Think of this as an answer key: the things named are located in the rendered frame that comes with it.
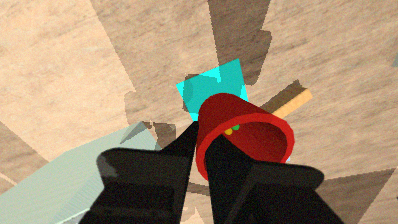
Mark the red cup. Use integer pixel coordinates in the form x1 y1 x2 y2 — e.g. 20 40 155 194
196 93 295 181

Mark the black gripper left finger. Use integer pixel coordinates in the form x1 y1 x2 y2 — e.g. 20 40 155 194
96 121 199 224

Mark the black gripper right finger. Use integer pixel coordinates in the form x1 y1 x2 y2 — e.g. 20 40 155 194
205 134 324 224

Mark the tan flat bar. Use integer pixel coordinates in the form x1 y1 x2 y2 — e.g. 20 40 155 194
263 85 313 119

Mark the cream flat square block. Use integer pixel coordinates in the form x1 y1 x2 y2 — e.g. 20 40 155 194
391 53 398 67

